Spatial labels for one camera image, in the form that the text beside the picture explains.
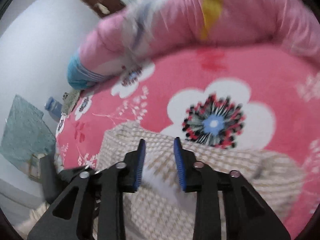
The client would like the pink floral bed blanket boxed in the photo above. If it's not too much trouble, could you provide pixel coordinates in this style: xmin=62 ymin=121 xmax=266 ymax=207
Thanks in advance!
xmin=56 ymin=46 xmax=319 ymax=238

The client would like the blue water bottle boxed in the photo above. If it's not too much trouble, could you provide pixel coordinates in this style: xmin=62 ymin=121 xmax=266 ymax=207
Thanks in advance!
xmin=44 ymin=96 xmax=62 ymax=119

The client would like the pink rolled quilt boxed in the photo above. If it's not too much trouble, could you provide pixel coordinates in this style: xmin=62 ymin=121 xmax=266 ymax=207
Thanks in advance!
xmin=67 ymin=0 xmax=319 ymax=90

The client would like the beige houndstooth coat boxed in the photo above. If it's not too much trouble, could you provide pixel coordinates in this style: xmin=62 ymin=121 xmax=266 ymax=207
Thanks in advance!
xmin=17 ymin=122 xmax=304 ymax=239

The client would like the teal patterned cloth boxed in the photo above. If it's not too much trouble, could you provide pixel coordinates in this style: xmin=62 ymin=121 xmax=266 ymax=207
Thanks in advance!
xmin=1 ymin=95 xmax=56 ymax=171

